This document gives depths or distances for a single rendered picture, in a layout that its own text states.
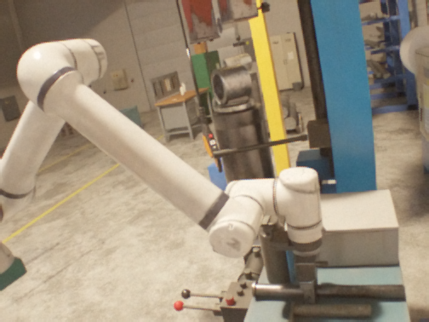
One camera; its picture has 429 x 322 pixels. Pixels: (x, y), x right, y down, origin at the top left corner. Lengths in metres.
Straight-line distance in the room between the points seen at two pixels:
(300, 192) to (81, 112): 0.49
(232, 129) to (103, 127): 0.77
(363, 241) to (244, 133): 0.65
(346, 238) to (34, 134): 0.93
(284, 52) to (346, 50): 10.31
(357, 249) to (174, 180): 0.59
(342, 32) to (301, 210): 0.71
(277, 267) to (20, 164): 0.82
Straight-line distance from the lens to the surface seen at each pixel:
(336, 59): 1.29
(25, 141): 1.10
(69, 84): 0.78
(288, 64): 11.58
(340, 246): 1.05
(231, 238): 0.67
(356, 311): 0.91
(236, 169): 1.45
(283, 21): 12.13
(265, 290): 0.98
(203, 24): 1.59
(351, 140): 1.34
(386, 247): 1.05
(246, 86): 1.42
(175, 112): 7.53
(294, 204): 0.78
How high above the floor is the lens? 1.72
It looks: 18 degrees down
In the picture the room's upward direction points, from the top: 12 degrees counter-clockwise
